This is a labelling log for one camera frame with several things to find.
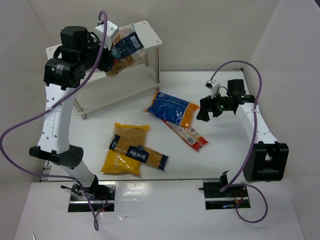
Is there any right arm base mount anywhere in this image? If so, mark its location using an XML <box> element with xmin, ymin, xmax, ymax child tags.
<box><xmin>198</xmin><ymin>181</ymin><xmax>251</xmax><ymax>210</ymax></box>

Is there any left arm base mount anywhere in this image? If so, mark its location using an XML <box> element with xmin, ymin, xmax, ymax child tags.
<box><xmin>61</xmin><ymin>181</ymin><xmax>116</xmax><ymax>213</ymax></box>

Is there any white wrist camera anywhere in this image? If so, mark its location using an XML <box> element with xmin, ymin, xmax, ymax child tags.
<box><xmin>93</xmin><ymin>20</ymin><xmax>119</xmax><ymax>50</ymax></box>
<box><xmin>205</xmin><ymin>80</ymin><xmax>221</xmax><ymax>98</ymax></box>

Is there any yellow fusilli pasta bag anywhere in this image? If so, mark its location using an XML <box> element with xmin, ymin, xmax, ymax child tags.
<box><xmin>100</xmin><ymin>122</ymin><xmax>150</xmax><ymax>176</ymax></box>

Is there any red spaghetti packet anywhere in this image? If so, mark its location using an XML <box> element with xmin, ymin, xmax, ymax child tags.
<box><xmin>162</xmin><ymin>120</ymin><xmax>209</xmax><ymax>152</ymax></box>

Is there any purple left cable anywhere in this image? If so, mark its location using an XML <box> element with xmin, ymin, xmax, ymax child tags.
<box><xmin>0</xmin><ymin>9</ymin><xmax>110</xmax><ymax>231</ymax></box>

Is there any fusilli bag with dark label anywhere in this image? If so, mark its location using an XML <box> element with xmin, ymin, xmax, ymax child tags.
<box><xmin>106</xmin><ymin>23</ymin><xmax>147</xmax><ymax>77</ymax></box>

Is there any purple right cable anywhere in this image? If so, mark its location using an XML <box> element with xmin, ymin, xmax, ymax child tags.
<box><xmin>211</xmin><ymin>59</ymin><xmax>268</xmax><ymax>223</ymax></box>

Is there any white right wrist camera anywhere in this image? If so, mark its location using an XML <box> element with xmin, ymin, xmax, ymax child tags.
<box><xmin>205</xmin><ymin>80</ymin><xmax>221</xmax><ymax>98</ymax></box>

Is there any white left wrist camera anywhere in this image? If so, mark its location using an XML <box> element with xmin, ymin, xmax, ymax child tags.
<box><xmin>93</xmin><ymin>20</ymin><xmax>119</xmax><ymax>50</ymax></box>

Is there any purple cable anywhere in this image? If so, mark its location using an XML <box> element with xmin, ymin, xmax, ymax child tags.
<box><xmin>211</xmin><ymin>59</ymin><xmax>268</xmax><ymax>223</ymax></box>
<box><xmin>0</xmin><ymin>9</ymin><xmax>110</xmax><ymax>231</ymax></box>

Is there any blue and orange pasta bag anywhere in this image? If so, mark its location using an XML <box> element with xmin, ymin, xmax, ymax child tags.
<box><xmin>144</xmin><ymin>91</ymin><xmax>200</xmax><ymax>128</ymax></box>

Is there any white two-tier shelf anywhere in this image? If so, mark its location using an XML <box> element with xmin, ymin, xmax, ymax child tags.
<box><xmin>45</xmin><ymin>21</ymin><xmax>163</xmax><ymax>119</ymax></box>

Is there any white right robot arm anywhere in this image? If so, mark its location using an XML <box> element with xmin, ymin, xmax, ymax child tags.
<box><xmin>196</xmin><ymin>79</ymin><xmax>289</xmax><ymax>189</ymax></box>

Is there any spaghetti bag with navy ends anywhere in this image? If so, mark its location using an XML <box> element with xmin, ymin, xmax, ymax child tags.
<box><xmin>109</xmin><ymin>134</ymin><xmax>169</xmax><ymax>171</ymax></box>

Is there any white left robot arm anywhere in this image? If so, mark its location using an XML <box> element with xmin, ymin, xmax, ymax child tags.
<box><xmin>29</xmin><ymin>22</ymin><xmax>119</xmax><ymax>198</ymax></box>

